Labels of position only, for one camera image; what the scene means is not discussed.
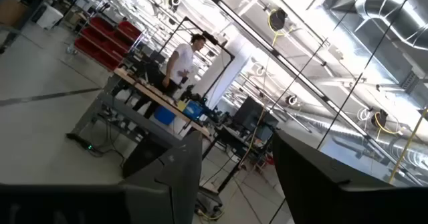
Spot rack with red bins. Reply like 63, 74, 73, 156
66, 15, 145, 72

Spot black power strip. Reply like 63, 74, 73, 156
65, 132, 98, 154

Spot person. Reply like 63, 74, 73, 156
132, 33, 207, 120

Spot cardboard box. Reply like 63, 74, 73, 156
0, 0, 30, 27

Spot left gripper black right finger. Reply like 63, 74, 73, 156
272, 130, 428, 224

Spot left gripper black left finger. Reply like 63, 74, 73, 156
0, 130, 204, 224

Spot black computer monitor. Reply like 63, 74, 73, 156
232, 96, 280, 142

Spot white container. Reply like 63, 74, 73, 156
35, 3, 64, 30

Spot blue box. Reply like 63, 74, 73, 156
182, 100, 205, 121

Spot silver ventilation duct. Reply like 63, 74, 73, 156
354, 0, 428, 51

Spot black desk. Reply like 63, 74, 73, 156
213, 125, 272, 193

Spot blue bucket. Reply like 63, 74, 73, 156
153, 105, 177, 126

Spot yellow hanging cable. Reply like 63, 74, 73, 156
387, 106, 428, 185

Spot wooden top workbench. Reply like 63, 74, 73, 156
66, 66, 215, 158

